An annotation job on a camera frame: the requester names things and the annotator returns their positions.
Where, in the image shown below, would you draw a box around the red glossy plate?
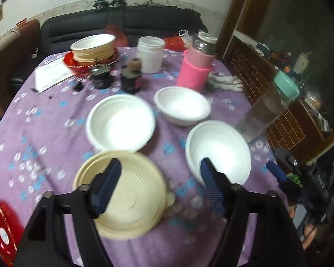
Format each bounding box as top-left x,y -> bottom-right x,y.
63,49 -> 120,75
0,195 -> 18,266

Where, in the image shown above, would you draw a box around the clear bottle with teal lid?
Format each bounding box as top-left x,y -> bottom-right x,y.
235,70 -> 300,143

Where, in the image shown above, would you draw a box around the bottle with pink knit sleeve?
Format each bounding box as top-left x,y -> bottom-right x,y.
177,31 -> 218,92

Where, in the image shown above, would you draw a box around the white jug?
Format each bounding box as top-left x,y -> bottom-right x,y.
293,52 -> 312,73

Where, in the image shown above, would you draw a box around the wooden sideboard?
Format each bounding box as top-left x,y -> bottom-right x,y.
224,30 -> 334,164

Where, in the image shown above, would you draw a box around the brown armchair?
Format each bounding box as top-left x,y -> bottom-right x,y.
0,19 -> 42,117

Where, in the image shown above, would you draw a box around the person's right hand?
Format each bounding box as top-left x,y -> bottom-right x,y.
301,222 -> 321,251

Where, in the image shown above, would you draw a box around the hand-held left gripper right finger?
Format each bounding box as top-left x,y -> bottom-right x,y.
200,158 -> 308,267

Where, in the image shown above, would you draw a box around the red plastic bag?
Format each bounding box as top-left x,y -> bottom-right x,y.
164,36 -> 187,52
104,24 -> 128,47

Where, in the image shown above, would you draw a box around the white plastic jar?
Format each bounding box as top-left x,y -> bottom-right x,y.
137,36 -> 165,74

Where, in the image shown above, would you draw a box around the small black jar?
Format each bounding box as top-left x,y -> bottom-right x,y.
90,65 -> 114,90
120,69 -> 143,94

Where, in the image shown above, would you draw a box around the clear plastic bag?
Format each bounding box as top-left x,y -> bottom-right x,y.
179,30 -> 195,48

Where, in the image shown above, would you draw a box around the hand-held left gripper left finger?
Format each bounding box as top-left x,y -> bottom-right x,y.
14,158 -> 122,267

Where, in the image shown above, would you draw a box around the white foam bowl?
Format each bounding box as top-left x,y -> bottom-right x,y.
185,120 -> 252,187
154,86 -> 212,127
85,94 -> 156,153

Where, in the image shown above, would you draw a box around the white work gloves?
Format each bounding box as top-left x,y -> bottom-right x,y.
207,74 -> 244,92

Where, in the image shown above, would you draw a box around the black leather sofa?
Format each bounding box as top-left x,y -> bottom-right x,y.
40,6 -> 209,57

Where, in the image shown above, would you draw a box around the purple floral tablecloth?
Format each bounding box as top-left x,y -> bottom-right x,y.
0,46 -> 290,267

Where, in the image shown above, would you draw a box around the wooden door frame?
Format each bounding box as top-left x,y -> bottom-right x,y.
216,0 -> 276,59

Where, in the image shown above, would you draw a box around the white paper notepad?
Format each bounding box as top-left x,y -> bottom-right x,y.
34,59 -> 74,93

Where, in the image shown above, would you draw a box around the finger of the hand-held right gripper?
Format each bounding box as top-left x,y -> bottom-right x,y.
266,163 -> 301,201

